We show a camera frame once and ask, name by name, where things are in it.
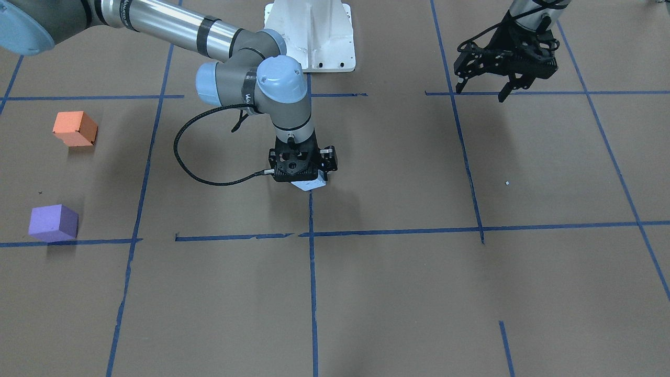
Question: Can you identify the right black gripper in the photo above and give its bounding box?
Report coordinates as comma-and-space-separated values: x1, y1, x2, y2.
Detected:
269, 132, 338, 182

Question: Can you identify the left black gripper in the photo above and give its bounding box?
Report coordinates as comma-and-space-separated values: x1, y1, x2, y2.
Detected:
454, 14, 560, 103

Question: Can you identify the light blue foam block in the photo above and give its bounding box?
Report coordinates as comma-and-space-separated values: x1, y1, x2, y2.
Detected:
291, 170, 327, 192

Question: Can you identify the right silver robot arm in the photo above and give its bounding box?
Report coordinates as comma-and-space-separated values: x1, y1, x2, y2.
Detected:
2, 1, 338, 191

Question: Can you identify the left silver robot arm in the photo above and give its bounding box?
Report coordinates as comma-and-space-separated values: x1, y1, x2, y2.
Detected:
454, 1, 570, 103

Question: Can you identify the orange foam block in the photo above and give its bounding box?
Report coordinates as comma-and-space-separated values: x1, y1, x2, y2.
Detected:
52, 110, 98, 147

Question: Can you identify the purple foam block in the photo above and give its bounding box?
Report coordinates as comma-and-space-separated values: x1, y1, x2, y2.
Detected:
27, 204, 79, 243

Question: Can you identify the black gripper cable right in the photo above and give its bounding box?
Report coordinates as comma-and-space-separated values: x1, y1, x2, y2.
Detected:
173, 104, 275, 186

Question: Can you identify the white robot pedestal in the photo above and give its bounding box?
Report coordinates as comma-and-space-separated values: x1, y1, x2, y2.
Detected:
264, 1, 356, 72

